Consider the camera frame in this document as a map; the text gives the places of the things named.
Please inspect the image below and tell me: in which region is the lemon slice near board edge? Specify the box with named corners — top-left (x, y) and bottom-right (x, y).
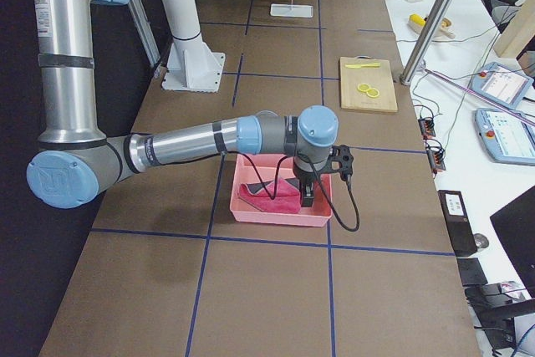
top-left (357, 83), bottom-right (371, 93)

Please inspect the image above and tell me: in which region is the light wooden box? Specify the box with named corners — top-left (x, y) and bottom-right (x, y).
top-left (494, 0), bottom-right (534, 59)

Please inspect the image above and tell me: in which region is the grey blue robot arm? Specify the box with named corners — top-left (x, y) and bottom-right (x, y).
top-left (27, 0), bottom-right (343, 208)

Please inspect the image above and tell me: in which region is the far blue teach pendant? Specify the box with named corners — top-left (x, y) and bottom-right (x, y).
top-left (469, 62), bottom-right (533, 109)

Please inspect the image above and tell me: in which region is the black power adapter box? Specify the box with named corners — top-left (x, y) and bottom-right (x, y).
top-left (437, 190), bottom-right (477, 258)

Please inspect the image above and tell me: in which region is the pink plastic bin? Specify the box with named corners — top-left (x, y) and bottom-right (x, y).
top-left (230, 154), bottom-right (333, 227)

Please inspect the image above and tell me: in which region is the yellow plastic knife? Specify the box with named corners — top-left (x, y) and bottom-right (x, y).
top-left (344, 62), bottom-right (381, 69)

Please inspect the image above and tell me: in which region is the blue teach pendant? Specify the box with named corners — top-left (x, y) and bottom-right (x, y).
top-left (469, 62), bottom-right (533, 109)
top-left (474, 108), bottom-right (534, 166)

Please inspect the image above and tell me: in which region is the lemon slice near board centre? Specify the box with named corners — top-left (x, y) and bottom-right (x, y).
top-left (365, 87), bottom-right (380, 99)

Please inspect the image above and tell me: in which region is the black braided camera cable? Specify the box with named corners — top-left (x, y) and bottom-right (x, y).
top-left (242, 151), bottom-right (360, 232)

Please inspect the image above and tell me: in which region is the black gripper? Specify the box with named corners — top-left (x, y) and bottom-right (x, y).
top-left (293, 162), bottom-right (319, 207)

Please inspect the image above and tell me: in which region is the black monitor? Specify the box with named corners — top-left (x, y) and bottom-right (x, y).
top-left (490, 189), bottom-right (534, 294)

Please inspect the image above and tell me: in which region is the orange black circuit board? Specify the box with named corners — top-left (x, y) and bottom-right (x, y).
top-left (418, 116), bottom-right (436, 139)

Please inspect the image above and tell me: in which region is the near blue teach pendant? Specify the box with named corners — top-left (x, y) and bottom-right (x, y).
top-left (474, 108), bottom-right (534, 166)

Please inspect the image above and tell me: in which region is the pink grey cleaning cloth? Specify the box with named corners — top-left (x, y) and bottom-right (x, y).
top-left (238, 178), bottom-right (301, 214)

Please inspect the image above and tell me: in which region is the white tray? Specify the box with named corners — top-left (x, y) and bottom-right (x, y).
top-left (270, 3), bottom-right (313, 18)

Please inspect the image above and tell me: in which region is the bamboo cutting board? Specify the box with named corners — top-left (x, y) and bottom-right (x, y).
top-left (339, 57), bottom-right (398, 114)

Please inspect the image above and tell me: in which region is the aluminium frame post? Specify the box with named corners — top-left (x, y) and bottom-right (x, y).
top-left (400, 0), bottom-right (452, 86)

